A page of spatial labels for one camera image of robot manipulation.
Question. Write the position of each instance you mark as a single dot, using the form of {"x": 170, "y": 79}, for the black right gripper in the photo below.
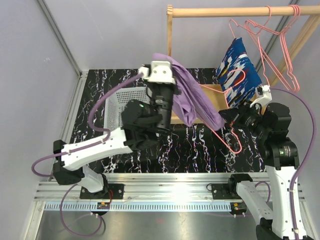
{"x": 231, "y": 115}

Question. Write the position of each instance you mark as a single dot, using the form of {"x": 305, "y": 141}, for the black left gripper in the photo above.
{"x": 173, "y": 87}

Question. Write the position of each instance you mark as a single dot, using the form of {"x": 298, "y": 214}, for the purple trousers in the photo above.
{"x": 192, "y": 100}

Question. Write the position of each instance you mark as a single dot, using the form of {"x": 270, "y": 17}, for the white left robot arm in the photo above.
{"x": 143, "y": 123}

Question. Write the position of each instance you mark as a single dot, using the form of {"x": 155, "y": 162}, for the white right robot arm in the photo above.
{"x": 280, "y": 156}

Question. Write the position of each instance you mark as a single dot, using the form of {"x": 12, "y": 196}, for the blue patterned trousers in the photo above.
{"x": 237, "y": 75}

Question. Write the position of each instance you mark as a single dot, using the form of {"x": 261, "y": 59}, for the wooden clothes rack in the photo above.
{"x": 213, "y": 94}

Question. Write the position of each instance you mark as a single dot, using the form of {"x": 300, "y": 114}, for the white perforated plastic basket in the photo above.
{"x": 115, "y": 104}

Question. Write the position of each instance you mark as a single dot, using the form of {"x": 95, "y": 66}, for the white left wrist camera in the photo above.
{"x": 159, "y": 72}

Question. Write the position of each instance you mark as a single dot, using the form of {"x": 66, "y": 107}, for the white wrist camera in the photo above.
{"x": 262, "y": 96}
{"x": 159, "y": 72}

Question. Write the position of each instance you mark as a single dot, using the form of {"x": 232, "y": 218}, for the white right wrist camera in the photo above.
{"x": 262, "y": 96}

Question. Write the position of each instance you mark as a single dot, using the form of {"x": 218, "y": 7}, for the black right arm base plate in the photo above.
{"x": 219, "y": 191}

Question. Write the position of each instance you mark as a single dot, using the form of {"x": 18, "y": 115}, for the aluminium corner frame post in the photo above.
{"x": 60, "y": 39}

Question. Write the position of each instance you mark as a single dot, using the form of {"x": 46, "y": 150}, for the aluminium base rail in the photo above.
{"x": 155, "y": 192}

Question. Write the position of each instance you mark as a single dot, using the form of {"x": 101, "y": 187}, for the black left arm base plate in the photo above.
{"x": 115, "y": 191}

